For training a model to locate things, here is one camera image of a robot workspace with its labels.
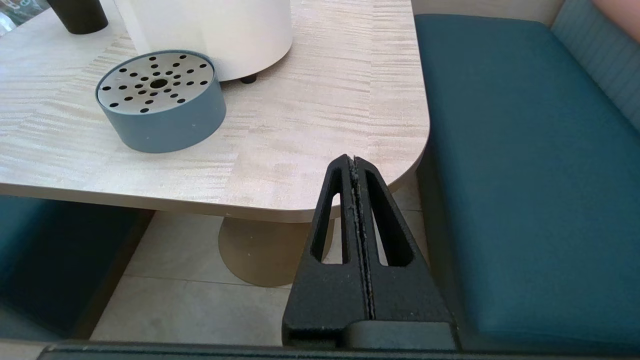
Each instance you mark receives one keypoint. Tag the pink bolster cushion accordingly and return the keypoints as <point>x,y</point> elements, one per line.
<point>622,11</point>

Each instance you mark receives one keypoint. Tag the teal upholstered bench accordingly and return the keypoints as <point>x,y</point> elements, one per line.
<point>530,175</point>
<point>50,260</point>

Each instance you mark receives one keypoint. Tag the beige table pedestal base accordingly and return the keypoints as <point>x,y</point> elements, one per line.
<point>265,254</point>

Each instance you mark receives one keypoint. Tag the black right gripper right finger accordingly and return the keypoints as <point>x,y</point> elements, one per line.
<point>405,292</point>

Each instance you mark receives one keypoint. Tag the large tea beverage dispenser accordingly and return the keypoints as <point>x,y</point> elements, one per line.
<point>245,35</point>

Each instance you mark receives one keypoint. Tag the blue perforated drip tray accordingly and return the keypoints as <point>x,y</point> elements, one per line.
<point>170,129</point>

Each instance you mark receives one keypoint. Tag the dark grey tall cup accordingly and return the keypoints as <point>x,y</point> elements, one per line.
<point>80,16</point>

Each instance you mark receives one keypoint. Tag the printed plastic tissue packet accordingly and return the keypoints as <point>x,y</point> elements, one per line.
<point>20,9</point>

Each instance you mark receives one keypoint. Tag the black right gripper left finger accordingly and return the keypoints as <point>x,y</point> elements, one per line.
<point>325,295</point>

